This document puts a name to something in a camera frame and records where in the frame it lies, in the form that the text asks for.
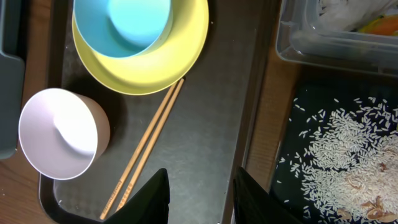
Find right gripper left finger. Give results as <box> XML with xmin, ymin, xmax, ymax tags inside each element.
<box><xmin>103</xmin><ymin>168</ymin><xmax>170</xmax><ymax>224</ymax></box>

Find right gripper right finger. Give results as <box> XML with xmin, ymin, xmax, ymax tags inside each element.
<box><xmin>233</xmin><ymin>167</ymin><xmax>301</xmax><ymax>224</ymax></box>

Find rice and nut shells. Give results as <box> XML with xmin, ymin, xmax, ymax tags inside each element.
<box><xmin>290</xmin><ymin>96</ymin><xmax>397</xmax><ymax>223</ymax></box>

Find light blue bowl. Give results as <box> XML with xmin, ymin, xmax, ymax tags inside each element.
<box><xmin>73</xmin><ymin>0</ymin><xmax>174</xmax><ymax>58</ymax></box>

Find white tissue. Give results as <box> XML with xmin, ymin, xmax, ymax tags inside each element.
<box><xmin>318</xmin><ymin>0</ymin><xmax>397</xmax><ymax>31</ymax></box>

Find green snack wrapper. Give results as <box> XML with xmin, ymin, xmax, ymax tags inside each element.
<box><xmin>358</xmin><ymin>14</ymin><xmax>397</xmax><ymax>36</ymax></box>

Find black waste tray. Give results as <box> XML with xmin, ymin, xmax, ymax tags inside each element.
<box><xmin>269</xmin><ymin>78</ymin><xmax>397</xmax><ymax>223</ymax></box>

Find grey dishwasher rack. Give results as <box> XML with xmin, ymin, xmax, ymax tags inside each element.
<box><xmin>1</xmin><ymin>0</ymin><xmax>25</xmax><ymax>159</ymax></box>

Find right wooden chopstick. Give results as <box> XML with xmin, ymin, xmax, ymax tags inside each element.
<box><xmin>117</xmin><ymin>79</ymin><xmax>185</xmax><ymax>211</ymax></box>

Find wooden chopstick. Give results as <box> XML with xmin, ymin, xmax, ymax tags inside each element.
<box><xmin>99</xmin><ymin>83</ymin><xmax>177</xmax><ymax>220</ymax></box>
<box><xmin>117</xmin><ymin>79</ymin><xmax>185</xmax><ymax>211</ymax></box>

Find dark brown serving tray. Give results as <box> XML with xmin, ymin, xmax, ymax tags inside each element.
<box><xmin>39</xmin><ymin>1</ymin><xmax>280</xmax><ymax>223</ymax></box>

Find pink bowl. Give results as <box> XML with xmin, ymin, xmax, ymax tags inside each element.
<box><xmin>18</xmin><ymin>88</ymin><xmax>111</xmax><ymax>180</ymax></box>

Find left wooden chopstick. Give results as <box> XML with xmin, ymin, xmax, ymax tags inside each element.
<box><xmin>99</xmin><ymin>83</ymin><xmax>177</xmax><ymax>220</ymax></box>

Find yellow plate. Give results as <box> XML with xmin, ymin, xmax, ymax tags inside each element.
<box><xmin>72</xmin><ymin>0</ymin><xmax>209</xmax><ymax>95</ymax></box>

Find clear plastic bin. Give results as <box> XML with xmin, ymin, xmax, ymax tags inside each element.
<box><xmin>275</xmin><ymin>0</ymin><xmax>397</xmax><ymax>76</ymax></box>

